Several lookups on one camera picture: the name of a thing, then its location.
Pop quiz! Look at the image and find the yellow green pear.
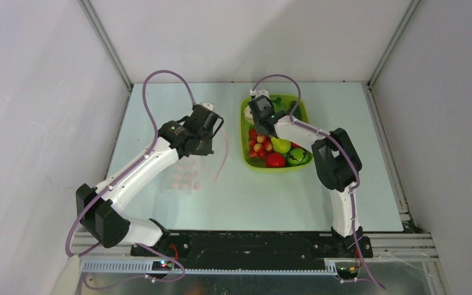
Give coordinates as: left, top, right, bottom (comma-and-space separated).
270, 137, 291, 154

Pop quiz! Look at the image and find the red tomato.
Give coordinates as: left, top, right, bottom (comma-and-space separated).
265, 152, 286, 168

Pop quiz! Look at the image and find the clear pink zip bag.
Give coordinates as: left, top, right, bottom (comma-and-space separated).
159, 129, 229, 195

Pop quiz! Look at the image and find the small green watermelon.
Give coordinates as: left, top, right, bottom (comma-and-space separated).
286, 147, 310, 167

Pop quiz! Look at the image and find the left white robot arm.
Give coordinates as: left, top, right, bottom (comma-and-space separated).
76, 103, 224, 256

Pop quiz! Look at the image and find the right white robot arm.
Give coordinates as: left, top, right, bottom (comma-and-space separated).
248, 94, 362, 257

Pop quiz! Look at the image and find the green lettuce head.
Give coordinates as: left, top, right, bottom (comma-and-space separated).
243, 95, 298, 127

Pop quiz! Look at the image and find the green plastic tray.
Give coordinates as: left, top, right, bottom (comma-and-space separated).
240, 97, 315, 173

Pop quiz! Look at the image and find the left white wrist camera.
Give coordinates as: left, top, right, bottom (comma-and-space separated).
200, 102, 214, 111

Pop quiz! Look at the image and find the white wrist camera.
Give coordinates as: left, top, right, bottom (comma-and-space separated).
200, 102, 214, 111
250, 89, 270, 99

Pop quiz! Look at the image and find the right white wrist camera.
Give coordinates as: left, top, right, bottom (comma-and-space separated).
250, 89, 270, 99

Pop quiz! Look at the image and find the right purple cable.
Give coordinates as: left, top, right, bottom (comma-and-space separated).
251, 74, 385, 292

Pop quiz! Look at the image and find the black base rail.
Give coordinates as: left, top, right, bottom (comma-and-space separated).
153, 230, 373, 271

